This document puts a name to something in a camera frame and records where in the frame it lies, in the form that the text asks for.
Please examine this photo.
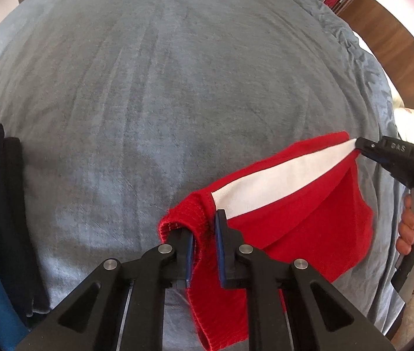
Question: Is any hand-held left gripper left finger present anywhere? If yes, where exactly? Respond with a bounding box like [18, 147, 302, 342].
[15, 227, 196, 351]

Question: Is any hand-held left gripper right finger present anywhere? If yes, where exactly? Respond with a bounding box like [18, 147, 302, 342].
[214, 209, 394, 351]

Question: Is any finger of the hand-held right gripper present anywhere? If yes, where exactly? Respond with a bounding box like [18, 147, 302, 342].
[355, 137, 391, 171]

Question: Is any red and white shirt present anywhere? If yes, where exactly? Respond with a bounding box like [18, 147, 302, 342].
[159, 131, 375, 350]

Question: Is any floral white pillow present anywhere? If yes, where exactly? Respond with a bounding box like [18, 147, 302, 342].
[353, 31, 414, 154]

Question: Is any grey-blue bed blanket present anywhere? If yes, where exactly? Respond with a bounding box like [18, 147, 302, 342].
[0, 0, 408, 351]

